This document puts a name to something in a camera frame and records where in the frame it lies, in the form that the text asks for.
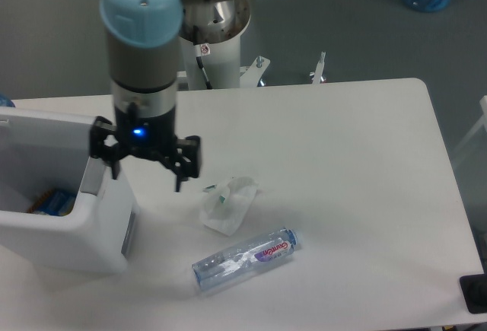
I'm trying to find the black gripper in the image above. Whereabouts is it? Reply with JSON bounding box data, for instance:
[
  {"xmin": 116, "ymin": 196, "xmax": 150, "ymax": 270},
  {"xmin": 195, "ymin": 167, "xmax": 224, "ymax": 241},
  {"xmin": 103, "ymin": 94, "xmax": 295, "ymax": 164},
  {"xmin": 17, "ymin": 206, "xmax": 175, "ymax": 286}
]
[{"xmin": 89, "ymin": 106, "xmax": 201, "ymax": 193}]

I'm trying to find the white push-lid trash can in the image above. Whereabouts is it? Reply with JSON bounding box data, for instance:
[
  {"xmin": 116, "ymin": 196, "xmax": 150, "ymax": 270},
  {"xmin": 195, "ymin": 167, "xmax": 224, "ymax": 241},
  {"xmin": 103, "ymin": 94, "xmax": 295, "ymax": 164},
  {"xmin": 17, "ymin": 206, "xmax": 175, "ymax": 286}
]
[{"xmin": 1, "ymin": 107, "xmax": 139, "ymax": 273}]

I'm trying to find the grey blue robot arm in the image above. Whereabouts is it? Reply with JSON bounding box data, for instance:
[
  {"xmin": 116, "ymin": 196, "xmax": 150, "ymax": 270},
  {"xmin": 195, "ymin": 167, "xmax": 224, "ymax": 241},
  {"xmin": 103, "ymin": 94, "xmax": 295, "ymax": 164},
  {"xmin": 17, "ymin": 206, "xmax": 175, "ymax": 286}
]
[{"xmin": 89, "ymin": 0, "xmax": 230, "ymax": 183}]

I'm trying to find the colourful trash inside can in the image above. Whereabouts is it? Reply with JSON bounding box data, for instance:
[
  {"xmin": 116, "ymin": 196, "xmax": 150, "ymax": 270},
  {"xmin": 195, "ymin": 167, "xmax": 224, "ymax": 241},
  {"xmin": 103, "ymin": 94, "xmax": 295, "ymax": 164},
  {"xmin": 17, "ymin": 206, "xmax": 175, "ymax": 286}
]
[{"xmin": 27, "ymin": 189, "xmax": 76, "ymax": 217}]

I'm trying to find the blue object behind trash can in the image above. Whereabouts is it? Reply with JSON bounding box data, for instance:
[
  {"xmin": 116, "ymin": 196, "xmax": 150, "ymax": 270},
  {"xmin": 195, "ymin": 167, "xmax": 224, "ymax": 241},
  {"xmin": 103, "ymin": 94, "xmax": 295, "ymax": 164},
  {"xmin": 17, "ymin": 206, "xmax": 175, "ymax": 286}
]
[{"xmin": 0, "ymin": 94, "xmax": 15, "ymax": 107}]

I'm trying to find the clear plastic water bottle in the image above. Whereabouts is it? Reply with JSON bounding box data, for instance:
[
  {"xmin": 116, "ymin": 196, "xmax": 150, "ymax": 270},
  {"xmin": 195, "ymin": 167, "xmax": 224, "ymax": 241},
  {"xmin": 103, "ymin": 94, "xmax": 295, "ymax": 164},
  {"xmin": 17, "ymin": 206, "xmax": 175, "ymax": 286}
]
[{"xmin": 192, "ymin": 228, "xmax": 300, "ymax": 291}]

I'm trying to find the black device at table edge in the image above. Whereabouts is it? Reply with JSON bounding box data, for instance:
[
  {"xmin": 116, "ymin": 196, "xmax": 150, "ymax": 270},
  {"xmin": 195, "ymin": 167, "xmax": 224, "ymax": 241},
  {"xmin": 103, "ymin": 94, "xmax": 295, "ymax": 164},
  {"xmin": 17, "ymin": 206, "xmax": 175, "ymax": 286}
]
[{"xmin": 460, "ymin": 274, "xmax": 486, "ymax": 314}]

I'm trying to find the black pedestal cable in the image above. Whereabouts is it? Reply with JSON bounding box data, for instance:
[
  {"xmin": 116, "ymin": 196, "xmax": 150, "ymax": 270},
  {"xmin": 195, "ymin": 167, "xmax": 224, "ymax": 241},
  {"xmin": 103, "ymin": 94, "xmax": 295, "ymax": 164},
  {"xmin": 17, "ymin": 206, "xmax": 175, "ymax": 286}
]
[{"xmin": 192, "ymin": 26, "xmax": 214, "ymax": 91}]

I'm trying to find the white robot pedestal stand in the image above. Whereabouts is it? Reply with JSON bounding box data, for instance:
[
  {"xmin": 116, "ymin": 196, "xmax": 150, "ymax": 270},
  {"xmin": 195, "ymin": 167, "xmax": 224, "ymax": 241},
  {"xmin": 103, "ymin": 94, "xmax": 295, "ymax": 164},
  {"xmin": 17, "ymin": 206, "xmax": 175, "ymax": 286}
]
[{"xmin": 180, "ymin": 0, "xmax": 271, "ymax": 91}]

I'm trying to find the white frame at right edge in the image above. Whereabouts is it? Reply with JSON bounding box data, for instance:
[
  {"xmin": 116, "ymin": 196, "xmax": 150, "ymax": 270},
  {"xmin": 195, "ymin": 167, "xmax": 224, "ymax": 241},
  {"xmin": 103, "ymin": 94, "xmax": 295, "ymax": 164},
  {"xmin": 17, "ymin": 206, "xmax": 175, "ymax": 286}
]
[{"xmin": 451, "ymin": 96, "xmax": 486, "ymax": 170}]

